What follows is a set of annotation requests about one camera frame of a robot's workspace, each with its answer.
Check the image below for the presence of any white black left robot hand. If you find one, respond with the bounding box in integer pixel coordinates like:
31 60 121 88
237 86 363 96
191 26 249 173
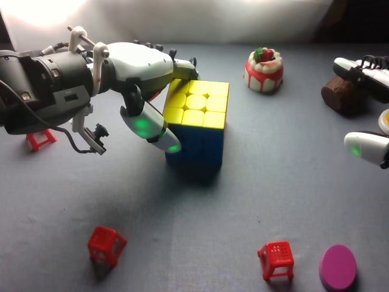
105 40 201 153

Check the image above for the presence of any yellow white round disc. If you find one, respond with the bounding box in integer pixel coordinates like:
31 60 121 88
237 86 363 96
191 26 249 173
378 108 389 134

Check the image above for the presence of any toy strawberry cake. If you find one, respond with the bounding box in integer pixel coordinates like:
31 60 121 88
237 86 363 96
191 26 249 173
243 47 285 96

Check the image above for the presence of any grey table cloth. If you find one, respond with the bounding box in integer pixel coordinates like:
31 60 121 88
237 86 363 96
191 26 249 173
0 41 389 292

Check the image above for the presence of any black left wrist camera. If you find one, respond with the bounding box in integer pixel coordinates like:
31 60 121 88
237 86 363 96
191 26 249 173
83 122 110 158

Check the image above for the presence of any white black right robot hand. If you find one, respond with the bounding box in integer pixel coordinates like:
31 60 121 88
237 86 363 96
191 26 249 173
332 54 389 170

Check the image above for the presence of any red toy stool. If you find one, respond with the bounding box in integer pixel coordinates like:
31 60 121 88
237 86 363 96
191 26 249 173
257 240 295 282
87 225 128 270
26 127 58 152

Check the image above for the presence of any yellow blue Rubik's cube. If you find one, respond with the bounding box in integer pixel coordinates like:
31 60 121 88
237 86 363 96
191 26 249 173
162 78 230 176

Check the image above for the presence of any magenta round disc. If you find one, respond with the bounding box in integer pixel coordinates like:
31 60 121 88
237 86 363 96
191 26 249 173
318 244 358 291

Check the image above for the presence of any white backdrop sheet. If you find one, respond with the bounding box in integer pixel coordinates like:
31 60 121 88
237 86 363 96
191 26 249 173
0 0 335 46

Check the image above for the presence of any brown wooden log piece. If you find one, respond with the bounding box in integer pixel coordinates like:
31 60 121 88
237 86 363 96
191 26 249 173
321 75 369 118

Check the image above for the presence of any black camera cable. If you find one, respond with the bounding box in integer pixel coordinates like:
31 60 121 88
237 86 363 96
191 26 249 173
0 79 98 155

